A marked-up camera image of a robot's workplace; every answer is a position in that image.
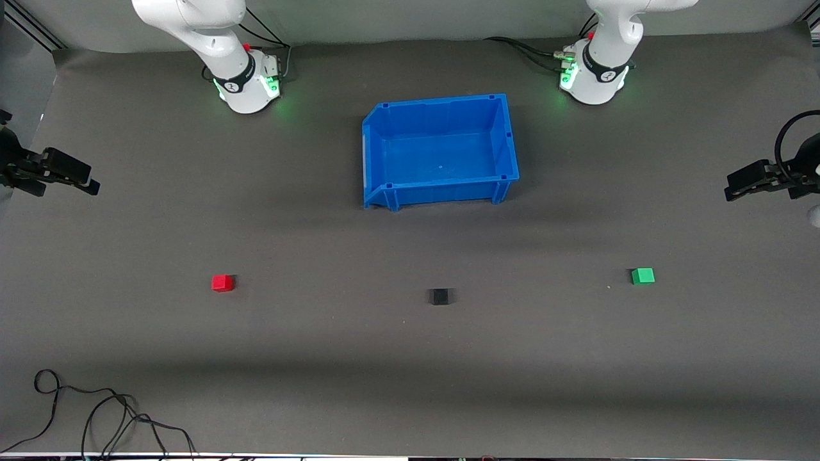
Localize blue plastic storage bin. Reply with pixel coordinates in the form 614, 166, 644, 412
361, 93, 520, 212

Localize dark grey table mat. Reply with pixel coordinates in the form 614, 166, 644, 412
0, 24, 820, 459

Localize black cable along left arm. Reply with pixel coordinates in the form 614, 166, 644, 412
774, 109, 820, 188

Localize thin black loose cable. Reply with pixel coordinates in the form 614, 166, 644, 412
0, 369, 201, 459

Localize black right arm base cables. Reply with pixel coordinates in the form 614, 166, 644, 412
201, 6, 293, 84

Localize black arm base cables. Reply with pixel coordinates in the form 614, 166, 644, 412
484, 13, 600, 72
201, 6, 293, 84

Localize black left arm base cables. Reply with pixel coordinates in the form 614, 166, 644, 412
484, 13, 600, 72

